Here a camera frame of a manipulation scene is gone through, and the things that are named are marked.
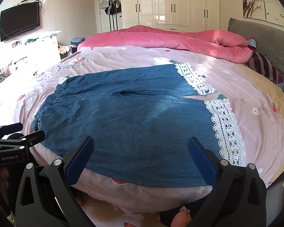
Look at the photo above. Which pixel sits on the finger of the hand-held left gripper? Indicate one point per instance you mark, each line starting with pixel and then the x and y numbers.
pixel 7 128
pixel 33 137

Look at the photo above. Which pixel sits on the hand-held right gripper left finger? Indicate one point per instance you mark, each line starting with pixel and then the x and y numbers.
pixel 81 156

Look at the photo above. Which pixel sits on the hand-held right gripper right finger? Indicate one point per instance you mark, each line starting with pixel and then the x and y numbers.
pixel 201 160

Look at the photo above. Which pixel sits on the blue denim pants with lace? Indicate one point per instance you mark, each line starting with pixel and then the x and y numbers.
pixel 132 123

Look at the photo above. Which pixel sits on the person's black clothing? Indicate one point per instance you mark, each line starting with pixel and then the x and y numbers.
pixel 166 217

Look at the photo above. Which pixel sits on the white dresser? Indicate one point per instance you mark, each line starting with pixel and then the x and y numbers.
pixel 26 56

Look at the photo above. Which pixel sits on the pink strawberry print bed sheet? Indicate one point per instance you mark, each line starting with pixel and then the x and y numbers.
pixel 239 94

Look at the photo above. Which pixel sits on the dark bedside stool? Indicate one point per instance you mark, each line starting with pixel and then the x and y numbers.
pixel 69 52

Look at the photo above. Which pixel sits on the stack of folded clothes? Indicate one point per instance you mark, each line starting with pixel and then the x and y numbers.
pixel 77 41

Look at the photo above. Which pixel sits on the striped pillow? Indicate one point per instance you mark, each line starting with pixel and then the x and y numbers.
pixel 265 66

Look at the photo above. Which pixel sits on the small colourful cushion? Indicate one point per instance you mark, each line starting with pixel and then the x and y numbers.
pixel 252 43

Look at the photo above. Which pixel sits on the pink quilt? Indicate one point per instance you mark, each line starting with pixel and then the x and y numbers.
pixel 156 37

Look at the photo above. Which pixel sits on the grey padded headboard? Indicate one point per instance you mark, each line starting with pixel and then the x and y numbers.
pixel 262 37

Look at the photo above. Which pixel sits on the white door with hanging bags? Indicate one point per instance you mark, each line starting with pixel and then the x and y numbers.
pixel 110 7

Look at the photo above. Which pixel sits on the cream wardrobe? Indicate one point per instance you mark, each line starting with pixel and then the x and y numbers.
pixel 175 2

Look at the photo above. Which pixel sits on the black wall television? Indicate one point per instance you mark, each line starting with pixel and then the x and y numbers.
pixel 19 21

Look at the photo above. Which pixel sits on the floral wall painting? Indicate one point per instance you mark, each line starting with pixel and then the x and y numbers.
pixel 258 0

